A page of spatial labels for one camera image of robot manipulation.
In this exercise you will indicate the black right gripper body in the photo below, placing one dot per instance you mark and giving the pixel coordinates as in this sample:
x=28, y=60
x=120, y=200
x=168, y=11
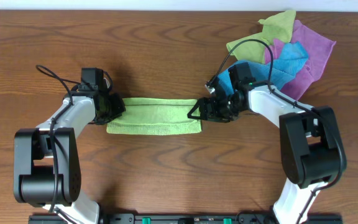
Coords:
x=212, y=109

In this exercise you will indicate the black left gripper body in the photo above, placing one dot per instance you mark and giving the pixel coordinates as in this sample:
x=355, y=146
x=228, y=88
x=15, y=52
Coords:
x=117, y=109

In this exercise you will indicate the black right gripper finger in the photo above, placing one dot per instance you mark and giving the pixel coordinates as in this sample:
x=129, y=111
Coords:
x=194, y=117
x=199, y=106

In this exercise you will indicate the light green microfiber cloth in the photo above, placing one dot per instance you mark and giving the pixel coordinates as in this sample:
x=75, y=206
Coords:
x=155, y=116

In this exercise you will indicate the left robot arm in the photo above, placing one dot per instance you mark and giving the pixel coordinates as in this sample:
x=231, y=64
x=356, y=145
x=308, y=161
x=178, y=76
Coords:
x=47, y=170

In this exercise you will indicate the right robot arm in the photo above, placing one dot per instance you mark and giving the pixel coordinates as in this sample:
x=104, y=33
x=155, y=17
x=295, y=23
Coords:
x=311, y=150

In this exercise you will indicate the blue microfiber cloth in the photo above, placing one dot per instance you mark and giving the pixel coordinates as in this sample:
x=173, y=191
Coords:
x=291, y=60

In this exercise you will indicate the olive green microfiber cloth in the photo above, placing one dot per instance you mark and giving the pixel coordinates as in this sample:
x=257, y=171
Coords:
x=279, y=26

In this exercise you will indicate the purple microfiber cloth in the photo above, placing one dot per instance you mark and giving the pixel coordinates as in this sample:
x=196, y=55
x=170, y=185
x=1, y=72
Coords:
x=319, y=50

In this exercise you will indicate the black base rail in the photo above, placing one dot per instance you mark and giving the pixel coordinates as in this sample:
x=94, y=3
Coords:
x=244, y=218

